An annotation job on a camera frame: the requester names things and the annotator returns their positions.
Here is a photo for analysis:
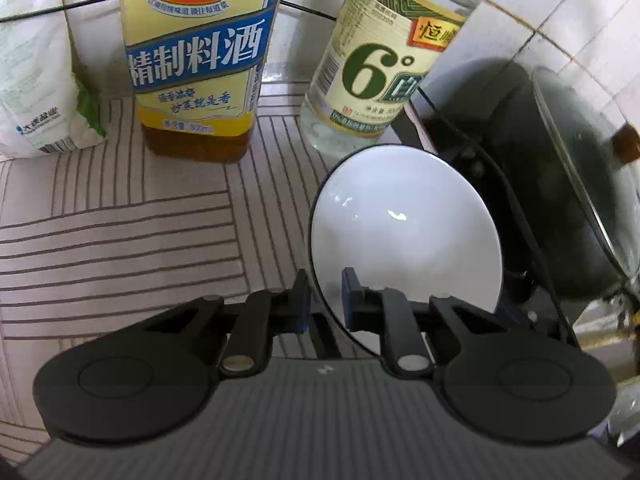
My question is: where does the black cable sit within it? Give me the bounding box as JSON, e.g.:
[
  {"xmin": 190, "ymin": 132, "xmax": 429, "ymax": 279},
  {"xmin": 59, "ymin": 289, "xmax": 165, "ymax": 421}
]
[{"xmin": 0, "ymin": 0, "xmax": 342, "ymax": 24}]

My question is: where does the clear green label vinegar bottle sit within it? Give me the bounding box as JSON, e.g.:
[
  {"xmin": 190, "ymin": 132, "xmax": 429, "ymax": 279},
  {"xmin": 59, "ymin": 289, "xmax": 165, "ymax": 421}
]
[{"xmin": 299, "ymin": 0, "xmax": 496, "ymax": 154}]

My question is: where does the black wok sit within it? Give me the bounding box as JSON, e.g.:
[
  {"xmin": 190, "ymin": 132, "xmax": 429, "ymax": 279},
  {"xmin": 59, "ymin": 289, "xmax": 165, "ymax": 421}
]
[{"xmin": 434, "ymin": 57, "xmax": 640, "ymax": 302}]

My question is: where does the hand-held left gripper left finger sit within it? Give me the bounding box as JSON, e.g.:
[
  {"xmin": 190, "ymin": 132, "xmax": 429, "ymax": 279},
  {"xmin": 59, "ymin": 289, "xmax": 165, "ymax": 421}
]
[{"xmin": 145, "ymin": 269, "xmax": 311, "ymax": 376}]

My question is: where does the yellow label cooking wine bottle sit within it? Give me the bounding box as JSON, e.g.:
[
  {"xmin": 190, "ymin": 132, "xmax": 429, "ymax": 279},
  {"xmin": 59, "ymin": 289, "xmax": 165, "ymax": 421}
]
[{"xmin": 117, "ymin": 0, "xmax": 294, "ymax": 164}]

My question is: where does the white salt bag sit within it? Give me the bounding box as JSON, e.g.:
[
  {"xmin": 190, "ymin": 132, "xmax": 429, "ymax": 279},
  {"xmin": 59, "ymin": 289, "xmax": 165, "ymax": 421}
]
[{"xmin": 0, "ymin": 0, "xmax": 109, "ymax": 159}]

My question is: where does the striped counter mat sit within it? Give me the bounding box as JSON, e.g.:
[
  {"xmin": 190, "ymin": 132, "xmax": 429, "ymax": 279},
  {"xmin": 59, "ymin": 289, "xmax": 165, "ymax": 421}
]
[{"xmin": 0, "ymin": 80, "xmax": 416, "ymax": 461}]

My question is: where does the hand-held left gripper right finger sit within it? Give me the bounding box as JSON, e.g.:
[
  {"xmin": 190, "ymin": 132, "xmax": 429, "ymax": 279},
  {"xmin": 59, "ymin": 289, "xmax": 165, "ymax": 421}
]
[{"xmin": 340, "ymin": 267, "xmax": 506, "ymax": 376}]

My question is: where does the white bowl with dark rim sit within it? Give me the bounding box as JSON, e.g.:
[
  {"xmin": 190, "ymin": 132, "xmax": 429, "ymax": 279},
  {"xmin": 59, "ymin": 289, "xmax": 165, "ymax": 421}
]
[{"xmin": 309, "ymin": 144, "xmax": 504, "ymax": 359}]

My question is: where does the glass wok lid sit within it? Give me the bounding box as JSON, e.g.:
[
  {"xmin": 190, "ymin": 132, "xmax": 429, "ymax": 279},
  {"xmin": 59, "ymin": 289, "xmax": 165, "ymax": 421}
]
[{"xmin": 530, "ymin": 65, "xmax": 640, "ymax": 282}]

